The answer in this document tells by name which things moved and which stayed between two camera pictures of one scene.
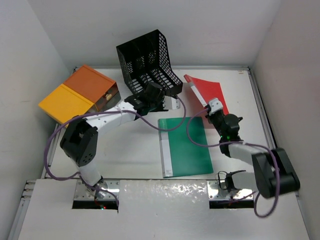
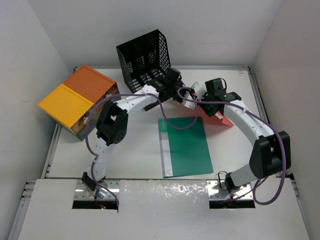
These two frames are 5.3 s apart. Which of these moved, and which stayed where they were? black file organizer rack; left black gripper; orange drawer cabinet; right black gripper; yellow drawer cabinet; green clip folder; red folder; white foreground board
Moved: right black gripper; red folder; left black gripper
Stayed: orange drawer cabinet; yellow drawer cabinet; white foreground board; green clip folder; black file organizer rack
